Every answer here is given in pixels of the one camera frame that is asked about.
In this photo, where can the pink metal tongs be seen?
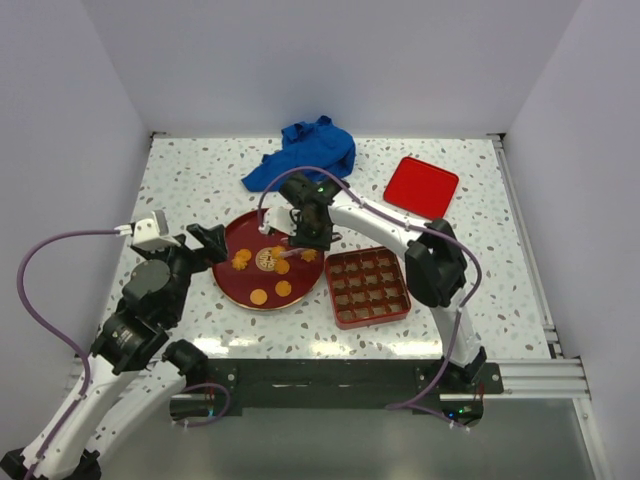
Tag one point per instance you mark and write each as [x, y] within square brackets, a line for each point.
[291, 253]

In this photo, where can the round cookie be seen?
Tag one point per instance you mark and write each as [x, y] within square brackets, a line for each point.
[258, 297]
[283, 288]
[281, 266]

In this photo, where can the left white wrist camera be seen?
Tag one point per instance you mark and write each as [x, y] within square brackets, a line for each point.
[150, 232]

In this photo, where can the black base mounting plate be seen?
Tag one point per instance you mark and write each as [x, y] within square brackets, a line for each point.
[336, 384]

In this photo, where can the blue crumpled cloth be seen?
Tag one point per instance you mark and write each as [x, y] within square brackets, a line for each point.
[318, 144]

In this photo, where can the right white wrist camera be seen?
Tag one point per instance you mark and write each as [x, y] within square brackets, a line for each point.
[277, 219]

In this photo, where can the flower cookie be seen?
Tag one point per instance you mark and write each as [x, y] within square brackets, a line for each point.
[309, 255]
[277, 252]
[241, 259]

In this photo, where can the red square box lid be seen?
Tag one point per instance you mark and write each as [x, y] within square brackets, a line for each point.
[421, 188]

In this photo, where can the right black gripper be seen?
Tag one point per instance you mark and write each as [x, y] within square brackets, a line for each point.
[300, 239]

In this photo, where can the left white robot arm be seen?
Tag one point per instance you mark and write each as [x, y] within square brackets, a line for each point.
[131, 365]

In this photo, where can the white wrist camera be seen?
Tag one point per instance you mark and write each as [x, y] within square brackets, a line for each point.
[277, 219]
[150, 232]

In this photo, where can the red compartment cookie box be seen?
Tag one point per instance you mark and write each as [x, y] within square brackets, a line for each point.
[367, 288]

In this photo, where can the round dark red tray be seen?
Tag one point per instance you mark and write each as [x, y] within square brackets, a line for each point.
[237, 285]

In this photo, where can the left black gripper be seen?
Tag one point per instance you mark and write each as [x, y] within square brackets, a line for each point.
[212, 239]

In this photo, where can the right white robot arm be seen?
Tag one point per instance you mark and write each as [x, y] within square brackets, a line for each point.
[440, 272]

